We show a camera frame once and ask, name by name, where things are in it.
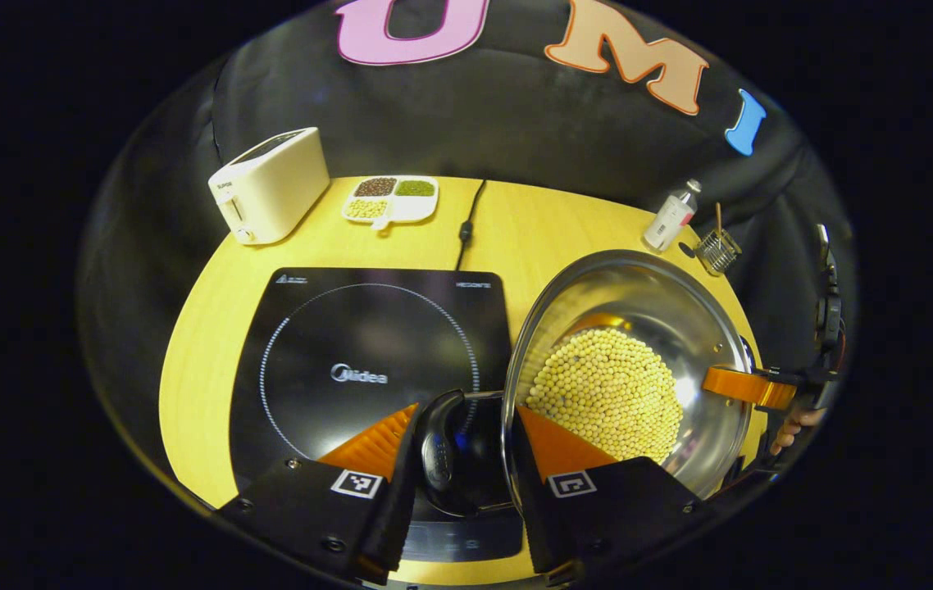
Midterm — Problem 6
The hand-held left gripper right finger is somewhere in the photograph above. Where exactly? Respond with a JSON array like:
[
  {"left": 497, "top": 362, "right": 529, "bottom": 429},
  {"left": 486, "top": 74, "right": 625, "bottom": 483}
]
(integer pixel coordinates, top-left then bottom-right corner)
[{"left": 512, "top": 406, "right": 713, "bottom": 574}]

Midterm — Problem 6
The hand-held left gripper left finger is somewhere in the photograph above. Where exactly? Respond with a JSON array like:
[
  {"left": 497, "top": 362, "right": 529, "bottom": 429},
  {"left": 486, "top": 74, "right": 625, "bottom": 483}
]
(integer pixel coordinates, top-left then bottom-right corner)
[{"left": 216, "top": 402, "right": 426, "bottom": 584}]

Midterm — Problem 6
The stainless steel pot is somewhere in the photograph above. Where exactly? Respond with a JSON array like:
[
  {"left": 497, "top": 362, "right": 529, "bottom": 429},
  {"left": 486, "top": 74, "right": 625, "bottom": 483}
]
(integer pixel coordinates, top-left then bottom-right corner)
[{"left": 420, "top": 248, "right": 756, "bottom": 519}]

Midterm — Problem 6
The black induction cooktop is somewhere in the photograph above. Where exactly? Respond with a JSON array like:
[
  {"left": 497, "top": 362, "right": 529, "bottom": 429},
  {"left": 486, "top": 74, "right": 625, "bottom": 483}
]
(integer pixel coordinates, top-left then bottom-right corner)
[{"left": 229, "top": 266, "right": 526, "bottom": 562}]

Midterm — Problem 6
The glass cup with stick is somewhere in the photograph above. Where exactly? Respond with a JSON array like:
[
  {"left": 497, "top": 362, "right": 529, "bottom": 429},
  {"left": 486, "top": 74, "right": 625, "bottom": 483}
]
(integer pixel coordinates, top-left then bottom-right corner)
[{"left": 694, "top": 203, "right": 743, "bottom": 277}]

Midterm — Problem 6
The pile of yellow soybeans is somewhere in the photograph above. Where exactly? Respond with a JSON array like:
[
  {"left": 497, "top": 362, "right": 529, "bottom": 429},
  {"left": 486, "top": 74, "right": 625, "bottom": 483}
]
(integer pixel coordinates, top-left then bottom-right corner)
[{"left": 526, "top": 328, "right": 685, "bottom": 465}]

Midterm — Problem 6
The clear plastic bottle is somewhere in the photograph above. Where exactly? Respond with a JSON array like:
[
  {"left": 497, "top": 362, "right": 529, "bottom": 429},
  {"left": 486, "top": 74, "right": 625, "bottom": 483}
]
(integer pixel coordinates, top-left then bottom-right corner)
[{"left": 643, "top": 179, "right": 703, "bottom": 252}]

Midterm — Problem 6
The white divided bean dish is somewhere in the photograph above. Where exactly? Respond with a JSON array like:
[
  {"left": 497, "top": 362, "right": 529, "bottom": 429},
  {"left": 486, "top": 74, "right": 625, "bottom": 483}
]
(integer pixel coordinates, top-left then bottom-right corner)
[{"left": 342, "top": 175, "right": 440, "bottom": 232}]

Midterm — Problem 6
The white toaster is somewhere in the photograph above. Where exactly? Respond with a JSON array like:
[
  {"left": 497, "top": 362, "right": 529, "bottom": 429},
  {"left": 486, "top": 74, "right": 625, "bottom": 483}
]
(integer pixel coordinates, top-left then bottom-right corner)
[{"left": 208, "top": 127, "right": 331, "bottom": 246}]

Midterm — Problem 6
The black backdrop cloth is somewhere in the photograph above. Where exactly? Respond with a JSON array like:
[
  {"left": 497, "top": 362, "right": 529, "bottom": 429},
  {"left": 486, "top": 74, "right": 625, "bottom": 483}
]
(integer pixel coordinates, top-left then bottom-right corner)
[{"left": 77, "top": 0, "right": 853, "bottom": 492}]

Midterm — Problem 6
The black power cable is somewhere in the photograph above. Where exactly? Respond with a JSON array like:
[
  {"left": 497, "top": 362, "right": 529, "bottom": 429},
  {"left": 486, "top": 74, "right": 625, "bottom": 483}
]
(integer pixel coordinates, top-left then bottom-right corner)
[{"left": 454, "top": 179, "right": 488, "bottom": 271}]

